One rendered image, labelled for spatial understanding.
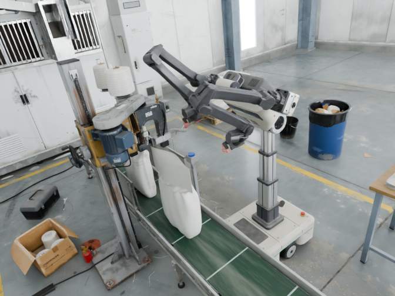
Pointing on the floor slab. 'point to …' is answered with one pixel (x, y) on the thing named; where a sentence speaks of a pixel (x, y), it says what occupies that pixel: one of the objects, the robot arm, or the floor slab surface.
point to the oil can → (86, 254)
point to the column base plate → (118, 262)
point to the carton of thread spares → (26, 245)
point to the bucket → (289, 132)
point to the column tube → (91, 161)
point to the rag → (91, 244)
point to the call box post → (195, 179)
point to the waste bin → (327, 129)
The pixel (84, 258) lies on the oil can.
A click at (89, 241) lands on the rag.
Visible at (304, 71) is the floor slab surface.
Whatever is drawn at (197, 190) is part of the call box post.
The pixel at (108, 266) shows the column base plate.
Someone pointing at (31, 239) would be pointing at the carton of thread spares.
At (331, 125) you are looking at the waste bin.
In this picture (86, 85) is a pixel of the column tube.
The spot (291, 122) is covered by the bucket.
